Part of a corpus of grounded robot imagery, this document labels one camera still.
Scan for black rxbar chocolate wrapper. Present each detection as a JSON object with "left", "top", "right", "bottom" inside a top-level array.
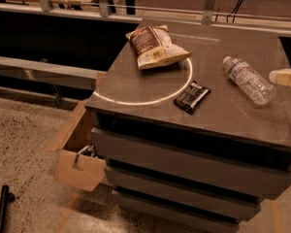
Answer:
[{"left": 174, "top": 81, "right": 210, "bottom": 115}]

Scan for black hanging cables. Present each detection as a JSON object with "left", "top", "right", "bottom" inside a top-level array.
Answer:
[{"left": 225, "top": 0, "right": 248, "bottom": 23}]

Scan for black pole on floor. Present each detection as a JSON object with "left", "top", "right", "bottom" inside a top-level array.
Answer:
[{"left": 0, "top": 184, "right": 16, "bottom": 233}]

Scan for clear plastic water bottle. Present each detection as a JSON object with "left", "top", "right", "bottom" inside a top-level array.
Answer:
[{"left": 223, "top": 56, "right": 276, "bottom": 106}]

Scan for grey metal bench beam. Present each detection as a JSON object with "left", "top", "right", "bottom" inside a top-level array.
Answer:
[{"left": 0, "top": 56, "right": 106, "bottom": 90}]

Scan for metal guard rail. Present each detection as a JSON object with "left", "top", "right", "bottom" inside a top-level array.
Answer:
[{"left": 0, "top": 0, "right": 291, "bottom": 36}]

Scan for brown and white chip bag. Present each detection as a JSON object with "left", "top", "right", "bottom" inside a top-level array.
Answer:
[{"left": 126, "top": 25, "right": 191, "bottom": 70}]

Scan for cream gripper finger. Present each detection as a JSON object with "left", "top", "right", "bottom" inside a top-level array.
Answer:
[{"left": 269, "top": 69, "right": 291, "bottom": 87}]

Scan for open cardboard box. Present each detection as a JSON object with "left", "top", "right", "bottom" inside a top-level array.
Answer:
[{"left": 46, "top": 100, "right": 106, "bottom": 191}]

